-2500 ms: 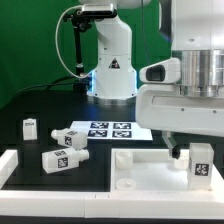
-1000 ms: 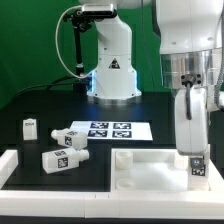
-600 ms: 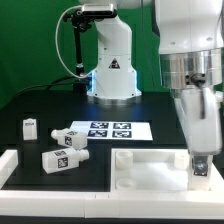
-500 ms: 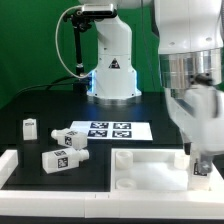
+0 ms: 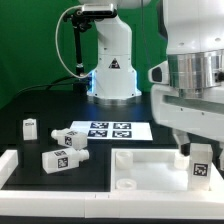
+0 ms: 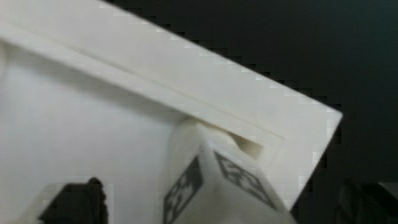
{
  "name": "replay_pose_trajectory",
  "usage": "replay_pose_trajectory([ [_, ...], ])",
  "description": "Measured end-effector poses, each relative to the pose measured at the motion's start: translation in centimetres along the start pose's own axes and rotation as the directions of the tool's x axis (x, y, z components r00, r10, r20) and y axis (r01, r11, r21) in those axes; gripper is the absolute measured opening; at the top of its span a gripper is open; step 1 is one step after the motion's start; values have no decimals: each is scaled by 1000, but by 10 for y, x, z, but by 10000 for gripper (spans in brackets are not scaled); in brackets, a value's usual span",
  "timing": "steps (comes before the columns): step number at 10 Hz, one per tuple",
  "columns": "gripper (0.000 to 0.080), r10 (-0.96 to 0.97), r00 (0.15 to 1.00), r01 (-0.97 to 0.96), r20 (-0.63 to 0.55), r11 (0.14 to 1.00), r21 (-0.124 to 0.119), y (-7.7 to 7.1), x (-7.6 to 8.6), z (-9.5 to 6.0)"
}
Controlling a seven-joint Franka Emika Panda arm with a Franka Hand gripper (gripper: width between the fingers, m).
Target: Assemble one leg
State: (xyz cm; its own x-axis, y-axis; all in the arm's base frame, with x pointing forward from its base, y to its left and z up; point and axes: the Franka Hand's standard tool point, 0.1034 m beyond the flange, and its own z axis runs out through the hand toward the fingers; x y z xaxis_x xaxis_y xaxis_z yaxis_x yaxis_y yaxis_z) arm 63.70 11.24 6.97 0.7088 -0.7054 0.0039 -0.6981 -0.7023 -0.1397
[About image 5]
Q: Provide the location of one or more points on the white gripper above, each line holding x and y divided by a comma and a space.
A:
203, 117

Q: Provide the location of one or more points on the white square table top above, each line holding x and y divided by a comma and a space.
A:
147, 169

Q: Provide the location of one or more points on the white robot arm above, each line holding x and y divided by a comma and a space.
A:
188, 86

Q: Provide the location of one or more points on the white tag sheet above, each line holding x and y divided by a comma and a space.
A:
109, 130

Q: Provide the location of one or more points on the white U-shaped fence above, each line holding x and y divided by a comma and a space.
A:
119, 203

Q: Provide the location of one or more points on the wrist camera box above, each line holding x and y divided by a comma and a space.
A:
159, 74

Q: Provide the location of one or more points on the black camera stand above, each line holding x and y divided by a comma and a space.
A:
80, 25

